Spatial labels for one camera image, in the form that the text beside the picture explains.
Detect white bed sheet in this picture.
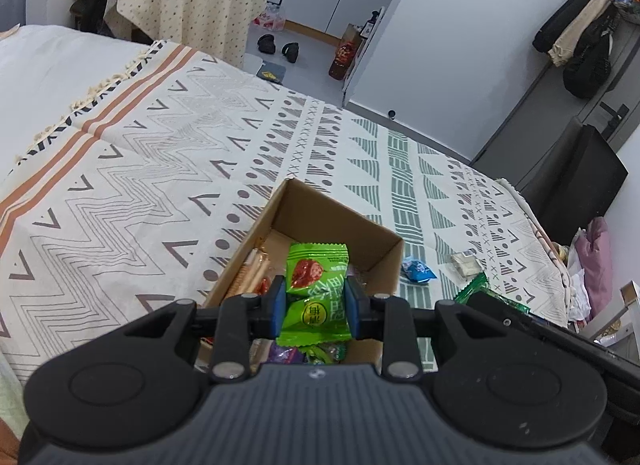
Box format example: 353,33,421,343
0,24,153,176

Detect pink cloth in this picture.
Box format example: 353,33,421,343
574,217,613,320

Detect black door handle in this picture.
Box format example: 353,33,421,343
599,102,630,142

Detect blue white snack packet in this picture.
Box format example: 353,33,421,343
401,255,437,286

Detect black hanging bag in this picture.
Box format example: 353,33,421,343
562,5,615,99

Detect brown cardboard box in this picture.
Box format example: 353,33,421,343
197,178,405,382

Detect white crumpled bag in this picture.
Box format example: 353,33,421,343
567,265,593,322

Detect blue book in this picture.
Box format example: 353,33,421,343
255,62,285,82

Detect pink bottle pack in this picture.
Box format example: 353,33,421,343
252,4,286,32

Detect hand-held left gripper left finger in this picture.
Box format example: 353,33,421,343
120,275,288,383

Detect black hanging jacket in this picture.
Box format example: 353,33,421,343
532,0,622,54

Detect lime green snack packet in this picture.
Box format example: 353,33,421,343
274,241,351,349

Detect dark green snack packet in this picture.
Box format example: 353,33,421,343
454,272,532,315

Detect beige hanging garment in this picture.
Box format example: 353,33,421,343
547,0,624,66

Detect long orange cracker packet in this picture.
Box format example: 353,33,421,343
227,245,274,299

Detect patterned blanket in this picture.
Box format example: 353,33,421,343
0,39,572,388

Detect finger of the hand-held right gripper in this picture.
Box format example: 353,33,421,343
469,289,627,364

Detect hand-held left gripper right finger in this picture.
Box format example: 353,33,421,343
344,275,507,383

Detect table with dotted tablecloth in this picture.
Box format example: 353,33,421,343
87,0,269,69

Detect purple snack packet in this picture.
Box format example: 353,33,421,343
266,344,304,367

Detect dark drink bottle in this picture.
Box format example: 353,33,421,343
328,37,362,82

